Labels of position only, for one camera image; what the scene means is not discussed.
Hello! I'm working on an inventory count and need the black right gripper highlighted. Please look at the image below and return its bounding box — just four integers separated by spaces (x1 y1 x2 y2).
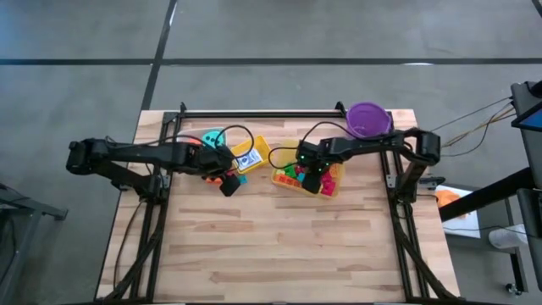
295 139 343 196

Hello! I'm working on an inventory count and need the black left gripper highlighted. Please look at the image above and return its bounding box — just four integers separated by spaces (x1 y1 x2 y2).
196 145 242 198

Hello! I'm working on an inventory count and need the red stepped toy brick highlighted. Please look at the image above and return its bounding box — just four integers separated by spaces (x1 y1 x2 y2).
320 171 337 197

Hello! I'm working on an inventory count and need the orange long toy brick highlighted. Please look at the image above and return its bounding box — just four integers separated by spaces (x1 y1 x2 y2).
274 174 302 189

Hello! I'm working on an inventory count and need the teal foam die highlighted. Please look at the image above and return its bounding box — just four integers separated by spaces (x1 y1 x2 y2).
201 130 225 149

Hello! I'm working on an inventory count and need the translucent yellow bin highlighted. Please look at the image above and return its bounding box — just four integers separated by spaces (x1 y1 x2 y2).
270 140 346 200

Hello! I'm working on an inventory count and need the yellow mesh basket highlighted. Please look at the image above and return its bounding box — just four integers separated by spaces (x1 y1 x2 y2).
230 135 274 175

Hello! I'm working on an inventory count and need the white plastic bin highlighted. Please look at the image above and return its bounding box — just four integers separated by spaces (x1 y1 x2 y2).
174 126 229 147

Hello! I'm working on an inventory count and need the purple monster bucket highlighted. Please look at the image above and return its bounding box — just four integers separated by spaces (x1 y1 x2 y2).
345 101 395 141

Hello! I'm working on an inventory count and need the orange crumpled object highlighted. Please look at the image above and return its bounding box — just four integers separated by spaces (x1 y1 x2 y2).
434 189 462 209

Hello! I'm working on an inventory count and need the white paper sheet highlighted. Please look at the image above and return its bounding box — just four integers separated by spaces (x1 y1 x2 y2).
434 185 482 240

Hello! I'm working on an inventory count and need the black diagonal stand bar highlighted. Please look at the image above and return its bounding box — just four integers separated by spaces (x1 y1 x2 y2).
439 167 542 223

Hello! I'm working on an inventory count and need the white rounded object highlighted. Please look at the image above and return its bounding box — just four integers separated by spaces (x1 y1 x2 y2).
488 223 529 251

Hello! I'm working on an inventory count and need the black workstation stand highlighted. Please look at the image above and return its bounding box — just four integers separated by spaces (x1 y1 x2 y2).
510 80 542 293

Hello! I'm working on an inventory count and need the blue lit screen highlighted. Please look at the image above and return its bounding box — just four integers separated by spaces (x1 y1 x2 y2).
511 101 542 130

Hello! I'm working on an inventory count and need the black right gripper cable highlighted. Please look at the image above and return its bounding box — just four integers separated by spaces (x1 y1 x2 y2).
267 120 355 170

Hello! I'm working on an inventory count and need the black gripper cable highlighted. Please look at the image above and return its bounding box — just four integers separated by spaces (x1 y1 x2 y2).
213 124 256 171
267 120 355 170

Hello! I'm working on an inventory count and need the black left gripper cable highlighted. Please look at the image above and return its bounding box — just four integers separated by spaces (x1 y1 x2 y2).
213 124 256 171

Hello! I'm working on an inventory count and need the thin cable bundle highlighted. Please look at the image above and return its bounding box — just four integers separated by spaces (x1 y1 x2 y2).
429 96 517 158

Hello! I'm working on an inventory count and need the grey metal table frame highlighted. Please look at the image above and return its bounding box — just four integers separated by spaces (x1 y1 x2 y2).
0 181 69 305

